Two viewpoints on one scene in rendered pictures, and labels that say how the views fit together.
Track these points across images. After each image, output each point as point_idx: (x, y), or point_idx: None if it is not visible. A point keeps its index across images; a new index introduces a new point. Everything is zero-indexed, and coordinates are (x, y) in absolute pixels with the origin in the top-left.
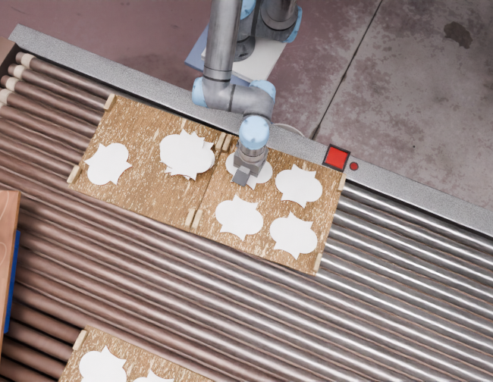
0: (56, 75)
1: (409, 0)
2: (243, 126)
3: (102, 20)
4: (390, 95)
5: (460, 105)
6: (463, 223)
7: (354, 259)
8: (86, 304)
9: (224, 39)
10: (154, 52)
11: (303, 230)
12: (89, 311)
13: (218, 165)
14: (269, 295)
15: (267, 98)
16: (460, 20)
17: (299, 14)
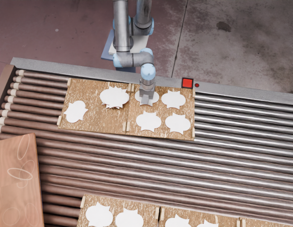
0: (38, 76)
1: (196, 16)
2: (142, 69)
3: (48, 57)
4: (200, 61)
5: (235, 58)
6: (256, 99)
7: (210, 128)
8: (81, 183)
9: (123, 30)
10: None
11: (182, 120)
12: (84, 187)
13: (131, 99)
14: (174, 156)
15: (149, 55)
16: (222, 20)
17: (152, 19)
